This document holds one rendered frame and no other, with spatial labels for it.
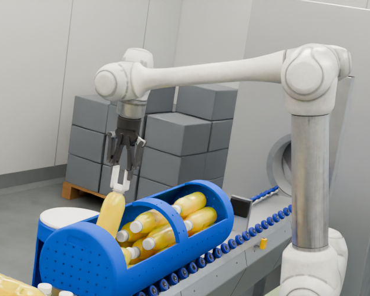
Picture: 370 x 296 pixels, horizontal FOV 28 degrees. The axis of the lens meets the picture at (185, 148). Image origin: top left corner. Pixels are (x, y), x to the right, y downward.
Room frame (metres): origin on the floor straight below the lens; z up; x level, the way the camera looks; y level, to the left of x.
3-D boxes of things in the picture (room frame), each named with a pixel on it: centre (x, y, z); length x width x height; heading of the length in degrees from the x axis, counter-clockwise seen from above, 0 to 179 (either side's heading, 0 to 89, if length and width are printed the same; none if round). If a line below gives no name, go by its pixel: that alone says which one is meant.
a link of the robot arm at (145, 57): (2.25, 0.19, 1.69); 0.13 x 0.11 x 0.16; 164
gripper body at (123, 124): (2.26, 0.18, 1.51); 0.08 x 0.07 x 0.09; 64
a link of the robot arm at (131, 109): (2.26, 0.18, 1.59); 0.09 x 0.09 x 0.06
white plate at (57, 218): (2.74, 0.38, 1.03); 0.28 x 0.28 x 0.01
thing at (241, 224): (3.24, -0.29, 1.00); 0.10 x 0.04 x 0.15; 64
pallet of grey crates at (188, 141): (6.34, 0.31, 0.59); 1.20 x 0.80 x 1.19; 58
